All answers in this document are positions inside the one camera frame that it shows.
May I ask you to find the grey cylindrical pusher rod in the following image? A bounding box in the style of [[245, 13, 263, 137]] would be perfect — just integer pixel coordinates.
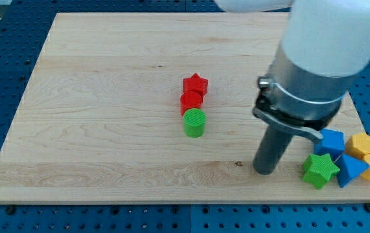
[[252, 126, 293, 175]]

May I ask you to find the red star block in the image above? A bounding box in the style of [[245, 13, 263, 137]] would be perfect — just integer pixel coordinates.
[[183, 73, 209, 98]]

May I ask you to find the blue triangle block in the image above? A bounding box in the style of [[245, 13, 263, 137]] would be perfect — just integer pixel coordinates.
[[335, 154, 369, 188]]

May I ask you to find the red cylinder block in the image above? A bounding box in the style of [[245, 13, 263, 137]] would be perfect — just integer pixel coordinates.
[[179, 91, 203, 116]]

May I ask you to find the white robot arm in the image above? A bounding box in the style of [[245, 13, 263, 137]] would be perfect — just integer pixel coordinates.
[[216, 0, 370, 175]]

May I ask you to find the green cylinder block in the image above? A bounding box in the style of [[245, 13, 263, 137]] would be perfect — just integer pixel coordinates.
[[183, 108, 206, 138]]

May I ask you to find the light wooden board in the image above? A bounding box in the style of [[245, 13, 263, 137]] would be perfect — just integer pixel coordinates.
[[0, 13, 370, 205]]

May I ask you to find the blue cube block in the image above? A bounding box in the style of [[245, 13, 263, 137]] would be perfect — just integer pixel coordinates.
[[314, 129, 345, 161]]

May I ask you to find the yellow hexagon block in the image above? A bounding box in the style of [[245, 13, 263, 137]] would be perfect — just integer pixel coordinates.
[[344, 133, 370, 160]]

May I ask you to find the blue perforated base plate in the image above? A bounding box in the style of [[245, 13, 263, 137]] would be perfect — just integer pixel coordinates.
[[0, 0, 370, 232]]

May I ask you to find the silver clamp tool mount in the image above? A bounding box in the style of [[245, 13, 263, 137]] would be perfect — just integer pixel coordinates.
[[253, 46, 356, 142]]

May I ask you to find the green star block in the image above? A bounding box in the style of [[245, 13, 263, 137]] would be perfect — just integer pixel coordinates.
[[302, 153, 340, 190]]

